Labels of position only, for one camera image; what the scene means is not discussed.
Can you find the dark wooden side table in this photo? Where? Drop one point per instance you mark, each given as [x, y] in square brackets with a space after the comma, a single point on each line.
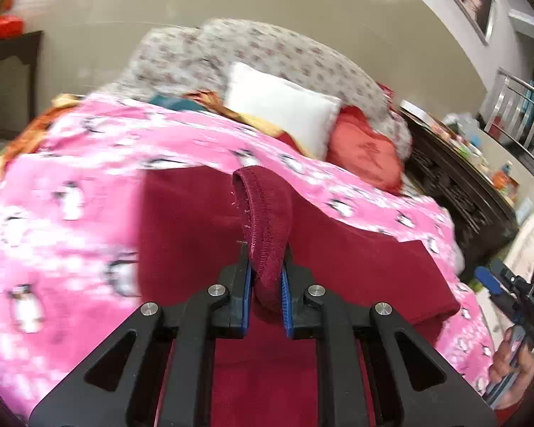
[9, 71]

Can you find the pink penguin print blanket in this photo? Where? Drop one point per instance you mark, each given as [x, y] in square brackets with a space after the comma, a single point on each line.
[84, 187]

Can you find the dark red garment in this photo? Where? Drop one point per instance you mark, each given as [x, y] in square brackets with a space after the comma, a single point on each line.
[365, 267]

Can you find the teal cloth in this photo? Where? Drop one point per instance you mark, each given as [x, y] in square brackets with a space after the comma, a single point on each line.
[174, 100]

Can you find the orange bottle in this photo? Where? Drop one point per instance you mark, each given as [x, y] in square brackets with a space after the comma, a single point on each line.
[502, 178]

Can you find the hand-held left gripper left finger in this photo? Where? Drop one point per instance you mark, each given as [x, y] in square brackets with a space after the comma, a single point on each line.
[246, 296]

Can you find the metal stair railing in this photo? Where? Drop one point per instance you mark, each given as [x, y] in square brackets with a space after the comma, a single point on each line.
[523, 111]

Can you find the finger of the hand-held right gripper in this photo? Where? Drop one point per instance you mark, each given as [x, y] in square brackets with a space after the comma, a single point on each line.
[488, 276]

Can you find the red cushion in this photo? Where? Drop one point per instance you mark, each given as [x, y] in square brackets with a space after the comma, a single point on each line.
[365, 146]

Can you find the dark wooden sideboard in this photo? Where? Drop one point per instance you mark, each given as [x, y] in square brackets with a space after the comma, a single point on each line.
[454, 187]

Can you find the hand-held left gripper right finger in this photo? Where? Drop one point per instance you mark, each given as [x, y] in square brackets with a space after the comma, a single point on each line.
[286, 300]

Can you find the person's right hand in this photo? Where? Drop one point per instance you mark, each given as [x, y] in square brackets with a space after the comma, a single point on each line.
[514, 364]

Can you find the red box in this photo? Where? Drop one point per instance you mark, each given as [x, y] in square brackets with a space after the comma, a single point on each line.
[3, 25]

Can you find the white pillow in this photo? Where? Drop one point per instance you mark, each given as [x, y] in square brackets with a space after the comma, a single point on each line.
[280, 106]

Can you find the floral grey quilt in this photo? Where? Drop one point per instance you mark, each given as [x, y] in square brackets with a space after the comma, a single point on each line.
[276, 58]

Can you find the orange patterned cloth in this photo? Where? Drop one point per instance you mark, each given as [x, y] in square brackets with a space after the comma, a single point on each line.
[18, 142]

